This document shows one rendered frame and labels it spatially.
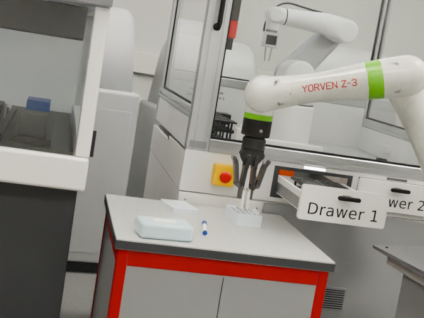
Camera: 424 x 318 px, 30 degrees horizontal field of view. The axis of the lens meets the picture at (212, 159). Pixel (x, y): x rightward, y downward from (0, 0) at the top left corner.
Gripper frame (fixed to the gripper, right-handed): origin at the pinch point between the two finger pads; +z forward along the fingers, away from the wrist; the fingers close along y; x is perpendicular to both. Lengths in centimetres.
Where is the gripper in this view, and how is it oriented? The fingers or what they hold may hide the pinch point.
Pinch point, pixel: (244, 199)
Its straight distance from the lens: 255.2
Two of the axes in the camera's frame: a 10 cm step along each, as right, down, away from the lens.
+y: -9.5, -1.2, -2.9
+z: -1.6, 9.8, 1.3
